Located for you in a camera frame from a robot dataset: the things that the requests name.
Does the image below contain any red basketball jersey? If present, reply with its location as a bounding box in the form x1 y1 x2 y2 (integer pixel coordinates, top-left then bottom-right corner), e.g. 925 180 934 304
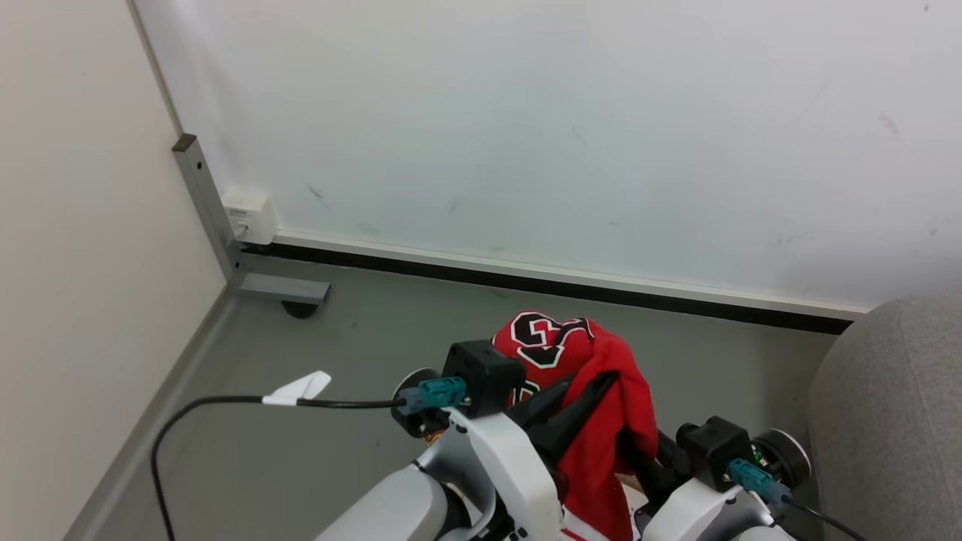
492 310 660 541

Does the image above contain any grey metal stand leg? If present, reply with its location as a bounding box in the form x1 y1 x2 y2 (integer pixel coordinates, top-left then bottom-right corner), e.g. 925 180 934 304
172 134 331 306

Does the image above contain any white black baseboard strip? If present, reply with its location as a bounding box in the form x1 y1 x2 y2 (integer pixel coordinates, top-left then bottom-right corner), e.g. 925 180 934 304
265 231 873 335

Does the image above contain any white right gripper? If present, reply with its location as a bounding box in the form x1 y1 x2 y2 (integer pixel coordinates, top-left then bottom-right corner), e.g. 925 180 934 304
621 430 776 541

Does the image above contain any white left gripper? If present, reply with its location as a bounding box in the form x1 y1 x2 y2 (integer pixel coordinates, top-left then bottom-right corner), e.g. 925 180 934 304
448 370 622 541

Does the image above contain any black cable with white tag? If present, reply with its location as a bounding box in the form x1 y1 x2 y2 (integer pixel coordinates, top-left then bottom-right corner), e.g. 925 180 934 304
151 370 468 541

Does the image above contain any grey fabric sofa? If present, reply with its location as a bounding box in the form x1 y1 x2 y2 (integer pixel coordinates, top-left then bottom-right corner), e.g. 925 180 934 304
808 293 962 541

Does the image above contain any white wall socket box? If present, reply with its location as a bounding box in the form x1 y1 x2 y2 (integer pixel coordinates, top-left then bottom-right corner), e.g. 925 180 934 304
221 189 278 246

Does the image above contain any thin black cable, teal plug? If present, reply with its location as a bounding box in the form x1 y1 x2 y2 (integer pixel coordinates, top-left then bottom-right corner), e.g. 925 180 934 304
728 458 869 541

